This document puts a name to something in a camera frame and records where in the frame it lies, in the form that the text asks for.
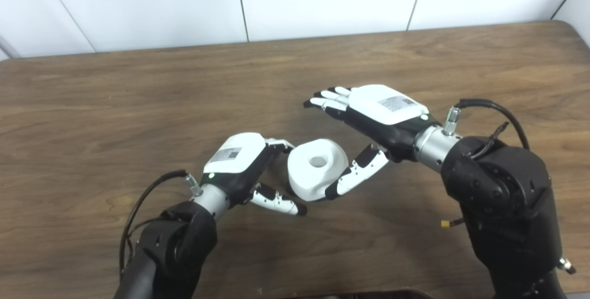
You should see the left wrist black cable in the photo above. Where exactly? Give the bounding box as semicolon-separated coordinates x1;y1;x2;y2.
118;169;203;281

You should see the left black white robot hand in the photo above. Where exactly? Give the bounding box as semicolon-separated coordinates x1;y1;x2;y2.
201;132;308;217

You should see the thin arm wire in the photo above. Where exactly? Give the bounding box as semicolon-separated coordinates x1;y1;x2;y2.
125;216;166;249
469;121;510;159

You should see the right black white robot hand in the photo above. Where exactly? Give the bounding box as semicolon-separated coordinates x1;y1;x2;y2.
303;84;431;201

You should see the thin right arm wire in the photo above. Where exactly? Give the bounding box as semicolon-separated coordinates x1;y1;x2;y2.
469;121;510;159

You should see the round white plastic piece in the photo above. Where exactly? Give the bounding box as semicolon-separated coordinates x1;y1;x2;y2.
287;139;349;201

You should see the thin left arm wire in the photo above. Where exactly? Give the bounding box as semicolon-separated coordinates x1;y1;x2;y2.
125;216;166;249

